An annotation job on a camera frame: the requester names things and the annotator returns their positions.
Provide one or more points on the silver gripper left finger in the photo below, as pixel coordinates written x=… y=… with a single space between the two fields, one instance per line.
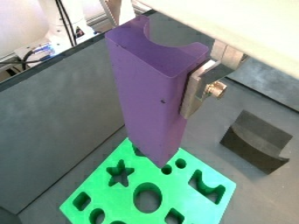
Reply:
x=118 y=11

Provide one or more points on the green shape-sorter board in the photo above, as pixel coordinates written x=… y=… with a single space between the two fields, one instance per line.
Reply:
x=129 y=191

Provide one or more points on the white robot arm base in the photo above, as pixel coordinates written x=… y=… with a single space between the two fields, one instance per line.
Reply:
x=68 y=31

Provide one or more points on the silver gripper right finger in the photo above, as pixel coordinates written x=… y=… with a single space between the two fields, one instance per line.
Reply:
x=204 y=83

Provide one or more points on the dark brown cradle fixture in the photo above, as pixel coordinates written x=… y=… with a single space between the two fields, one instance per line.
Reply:
x=256 y=141

